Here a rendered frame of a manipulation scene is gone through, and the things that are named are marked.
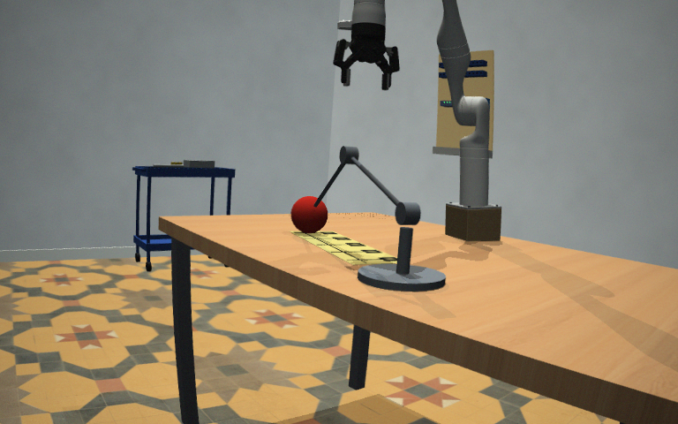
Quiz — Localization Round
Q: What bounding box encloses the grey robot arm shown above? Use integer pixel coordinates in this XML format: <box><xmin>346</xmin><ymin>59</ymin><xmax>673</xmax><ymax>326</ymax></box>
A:
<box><xmin>337</xmin><ymin>0</ymin><xmax>490</xmax><ymax>207</ymax></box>

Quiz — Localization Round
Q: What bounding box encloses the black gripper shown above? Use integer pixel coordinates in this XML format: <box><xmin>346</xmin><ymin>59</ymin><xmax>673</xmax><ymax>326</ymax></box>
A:
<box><xmin>333</xmin><ymin>23</ymin><xmax>400</xmax><ymax>90</ymax></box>

